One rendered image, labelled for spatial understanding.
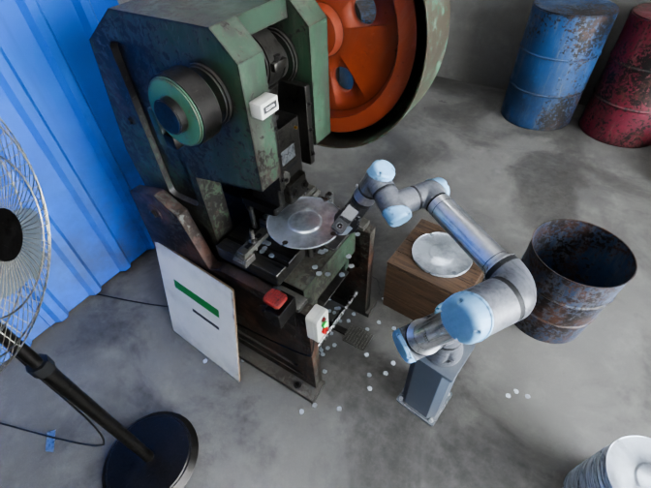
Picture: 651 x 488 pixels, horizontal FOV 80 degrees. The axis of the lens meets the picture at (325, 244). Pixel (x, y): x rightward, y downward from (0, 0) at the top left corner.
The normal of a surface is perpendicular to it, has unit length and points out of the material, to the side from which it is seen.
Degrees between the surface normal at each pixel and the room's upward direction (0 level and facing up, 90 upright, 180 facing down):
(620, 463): 0
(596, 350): 0
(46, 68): 90
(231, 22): 45
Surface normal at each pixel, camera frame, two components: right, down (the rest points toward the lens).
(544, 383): -0.04, -0.69
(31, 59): 0.85, 0.36
